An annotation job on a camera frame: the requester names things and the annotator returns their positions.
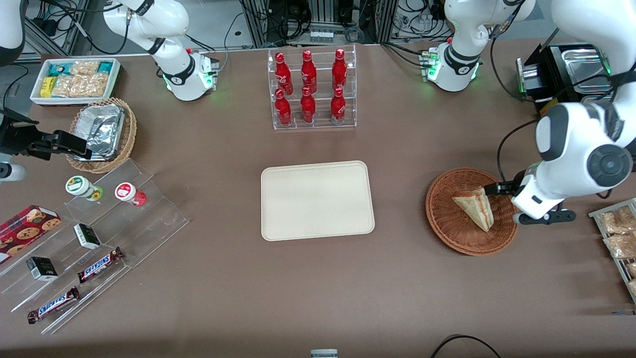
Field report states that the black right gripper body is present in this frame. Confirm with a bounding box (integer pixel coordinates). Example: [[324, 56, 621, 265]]
[[0, 107, 48, 156]]

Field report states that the triangle sandwich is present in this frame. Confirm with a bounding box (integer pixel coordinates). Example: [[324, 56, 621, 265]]
[[451, 186, 495, 233]]

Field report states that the oval light wicker basket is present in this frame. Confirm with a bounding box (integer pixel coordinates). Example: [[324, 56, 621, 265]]
[[66, 97, 138, 174]]

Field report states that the tray of wrapped pastries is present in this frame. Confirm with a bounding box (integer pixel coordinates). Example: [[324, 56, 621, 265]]
[[588, 197, 636, 304]]

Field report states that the round brown wicker basket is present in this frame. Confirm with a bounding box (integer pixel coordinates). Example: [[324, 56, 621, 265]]
[[425, 168, 520, 257]]

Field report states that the steel tray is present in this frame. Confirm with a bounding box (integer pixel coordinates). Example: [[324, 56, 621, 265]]
[[563, 45, 613, 95]]

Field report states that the beige plastic tray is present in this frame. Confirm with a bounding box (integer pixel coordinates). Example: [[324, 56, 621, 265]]
[[261, 160, 376, 242]]

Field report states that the silver foil container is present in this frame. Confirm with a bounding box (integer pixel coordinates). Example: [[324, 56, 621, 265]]
[[74, 104, 126, 161]]

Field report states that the white cup green label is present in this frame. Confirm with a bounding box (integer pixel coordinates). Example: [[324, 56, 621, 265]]
[[65, 176, 104, 202]]

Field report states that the clear cracker bag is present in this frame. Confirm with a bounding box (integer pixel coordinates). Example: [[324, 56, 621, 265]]
[[70, 61, 101, 76], [52, 74, 110, 98]]

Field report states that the white cup red label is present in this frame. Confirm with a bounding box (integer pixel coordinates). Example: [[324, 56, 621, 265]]
[[114, 182, 148, 207]]

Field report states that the white plastic snack bin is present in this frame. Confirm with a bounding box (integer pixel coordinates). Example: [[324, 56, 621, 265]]
[[30, 57, 122, 108]]

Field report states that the red cookie box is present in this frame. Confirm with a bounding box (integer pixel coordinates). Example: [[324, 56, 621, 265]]
[[0, 204, 63, 265]]

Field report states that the small black box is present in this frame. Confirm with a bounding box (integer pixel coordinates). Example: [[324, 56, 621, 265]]
[[73, 223, 102, 251], [25, 256, 59, 282]]

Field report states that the clear acrylic stepped stand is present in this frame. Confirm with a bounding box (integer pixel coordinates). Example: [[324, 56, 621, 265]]
[[0, 158, 190, 335]]

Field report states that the black appliance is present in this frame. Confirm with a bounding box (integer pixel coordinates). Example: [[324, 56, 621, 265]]
[[516, 42, 636, 116]]

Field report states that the snickers chocolate bar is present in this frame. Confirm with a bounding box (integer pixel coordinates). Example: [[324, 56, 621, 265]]
[[27, 286, 80, 325], [77, 247, 125, 284]]

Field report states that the red cola bottle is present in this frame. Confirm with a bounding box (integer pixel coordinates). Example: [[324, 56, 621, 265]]
[[330, 87, 347, 125], [300, 87, 317, 124], [331, 48, 348, 91], [274, 52, 294, 96], [301, 50, 318, 94], [275, 89, 293, 127]]

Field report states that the clear acrylic bottle rack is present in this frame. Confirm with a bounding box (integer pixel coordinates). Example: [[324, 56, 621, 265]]
[[267, 44, 358, 131]]

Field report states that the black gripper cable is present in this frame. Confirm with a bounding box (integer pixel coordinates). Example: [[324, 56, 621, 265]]
[[496, 118, 541, 185]]

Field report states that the black table cable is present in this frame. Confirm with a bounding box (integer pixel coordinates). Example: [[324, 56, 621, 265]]
[[429, 334, 503, 358]]

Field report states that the aluminium frame rack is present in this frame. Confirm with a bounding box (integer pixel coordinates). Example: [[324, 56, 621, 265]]
[[239, 0, 400, 49]]

